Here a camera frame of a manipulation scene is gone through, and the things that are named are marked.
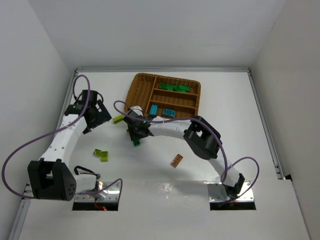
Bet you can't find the metal base plate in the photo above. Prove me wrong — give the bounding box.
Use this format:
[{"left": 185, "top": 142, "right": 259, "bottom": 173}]
[
  {"left": 74, "top": 180, "right": 122, "bottom": 203},
  {"left": 207, "top": 181, "right": 255, "bottom": 203}
]

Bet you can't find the lime lego brick right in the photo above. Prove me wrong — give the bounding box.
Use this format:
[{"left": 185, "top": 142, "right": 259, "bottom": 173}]
[{"left": 100, "top": 151, "right": 109, "bottom": 162}]

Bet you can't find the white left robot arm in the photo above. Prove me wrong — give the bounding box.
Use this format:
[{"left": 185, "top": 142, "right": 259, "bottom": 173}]
[{"left": 27, "top": 90, "right": 112, "bottom": 201}]

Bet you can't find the dark green lego block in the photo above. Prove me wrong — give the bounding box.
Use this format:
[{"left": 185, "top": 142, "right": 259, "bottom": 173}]
[{"left": 167, "top": 85, "right": 175, "bottom": 91}]

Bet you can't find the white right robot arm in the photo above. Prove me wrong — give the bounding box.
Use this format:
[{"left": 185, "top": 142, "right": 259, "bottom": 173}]
[{"left": 123, "top": 106, "right": 245, "bottom": 199}]

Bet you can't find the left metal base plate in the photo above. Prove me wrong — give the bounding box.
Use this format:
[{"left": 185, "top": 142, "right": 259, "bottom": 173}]
[{"left": 74, "top": 180, "right": 122, "bottom": 203}]

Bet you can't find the green long lego brick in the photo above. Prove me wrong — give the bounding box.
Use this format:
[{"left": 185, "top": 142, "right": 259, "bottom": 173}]
[{"left": 172, "top": 85, "right": 181, "bottom": 92}]

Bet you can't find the brown wicker divided basket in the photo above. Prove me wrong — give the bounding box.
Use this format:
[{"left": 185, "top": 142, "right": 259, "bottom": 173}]
[{"left": 124, "top": 73, "right": 201, "bottom": 118}]

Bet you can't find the green shiny lego brick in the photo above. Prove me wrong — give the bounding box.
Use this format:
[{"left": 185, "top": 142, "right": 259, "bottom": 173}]
[{"left": 159, "top": 83, "right": 169, "bottom": 90}]

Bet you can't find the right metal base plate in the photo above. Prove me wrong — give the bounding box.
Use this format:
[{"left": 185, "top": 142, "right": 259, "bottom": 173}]
[{"left": 207, "top": 181, "right": 255, "bottom": 203}]

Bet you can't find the lime long lego brick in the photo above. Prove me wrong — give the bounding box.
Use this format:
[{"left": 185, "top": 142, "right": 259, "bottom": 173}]
[{"left": 112, "top": 114, "right": 124, "bottom": 124}]

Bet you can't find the lime lego brick left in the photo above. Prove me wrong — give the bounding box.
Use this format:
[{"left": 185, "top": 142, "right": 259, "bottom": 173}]
[{"left": 93, "top": 149, "right": 102, "bottom": 157}]

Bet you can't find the cyan patterned round lego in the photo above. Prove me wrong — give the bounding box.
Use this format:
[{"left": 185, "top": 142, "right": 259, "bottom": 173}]
[{"left": 162, "top": 108, "right": 176, "bottom": 119}]

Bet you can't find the cyan long lego brick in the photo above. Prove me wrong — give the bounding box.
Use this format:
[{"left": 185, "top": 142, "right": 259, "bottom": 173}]
[{"left": 149, "top": 104, "right": 158, "bottom": 115}]

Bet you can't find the brown lego brick lone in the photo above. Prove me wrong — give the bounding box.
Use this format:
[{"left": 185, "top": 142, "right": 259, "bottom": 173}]
[{"left": 170, "top": 154, "right": 183, "bottom": 168}]

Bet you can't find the green square lego brick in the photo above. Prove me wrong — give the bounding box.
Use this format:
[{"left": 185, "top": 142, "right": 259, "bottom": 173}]
[{"left": 133, "top": 140, "right": 141, "bottom": 147}]

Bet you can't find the green lego plate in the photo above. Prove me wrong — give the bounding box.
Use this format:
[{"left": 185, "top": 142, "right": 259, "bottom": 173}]
[{"left": 179, "top": 85, "right": 190, "bottom": 93}]

